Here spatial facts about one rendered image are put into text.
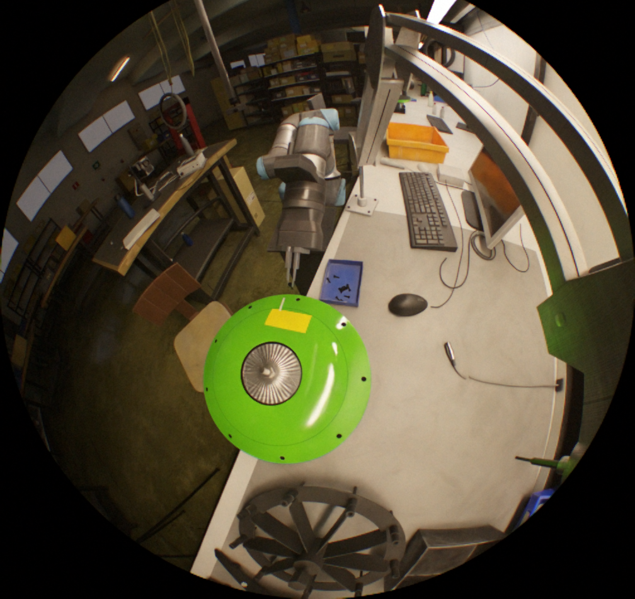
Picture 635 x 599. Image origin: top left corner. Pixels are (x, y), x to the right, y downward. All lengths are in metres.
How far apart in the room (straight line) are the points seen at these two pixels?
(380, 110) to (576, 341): 0.42
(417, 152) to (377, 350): 0.94
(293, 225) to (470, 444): 0.61
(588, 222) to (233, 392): 1.17
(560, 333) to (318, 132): 0.42
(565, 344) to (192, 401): 1.91
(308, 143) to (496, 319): 0.62
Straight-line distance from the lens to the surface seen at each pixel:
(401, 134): 1.45
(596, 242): 0.97
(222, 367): 0.39
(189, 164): 1.60
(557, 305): 0.15
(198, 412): 1.84
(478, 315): 0.63
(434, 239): 0.68
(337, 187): 0.68
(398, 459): 0.53
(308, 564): 0.50
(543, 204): 0.16
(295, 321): 0.36
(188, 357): 1.10
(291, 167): 0.32
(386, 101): 0.42
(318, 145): 0.40
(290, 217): 0.36
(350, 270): 0.59
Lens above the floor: 1.41
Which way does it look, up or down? 57 degrees down
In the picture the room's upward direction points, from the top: 18 degrees counter-clockwise
